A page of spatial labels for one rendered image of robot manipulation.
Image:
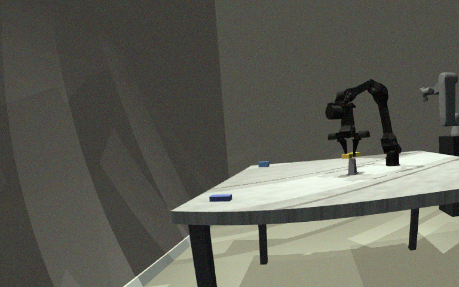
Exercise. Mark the yellow bar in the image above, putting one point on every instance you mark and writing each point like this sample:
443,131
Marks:
350,155

